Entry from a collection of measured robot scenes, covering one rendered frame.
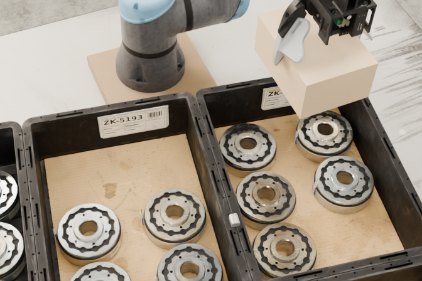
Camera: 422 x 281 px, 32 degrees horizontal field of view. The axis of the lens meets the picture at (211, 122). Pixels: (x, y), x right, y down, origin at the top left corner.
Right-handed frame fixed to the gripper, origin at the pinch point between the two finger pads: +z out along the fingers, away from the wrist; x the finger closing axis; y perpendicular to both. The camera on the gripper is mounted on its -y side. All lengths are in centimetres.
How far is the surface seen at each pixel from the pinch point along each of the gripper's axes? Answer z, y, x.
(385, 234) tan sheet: 27.3, 20.9, 6.7
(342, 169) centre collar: 23.7, 8.4, 4.8
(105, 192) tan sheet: 27.5, -5.3, -34.1
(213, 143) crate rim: 17.5, -1.0, -15.9
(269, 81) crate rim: 17.5, -10.1, -1.0
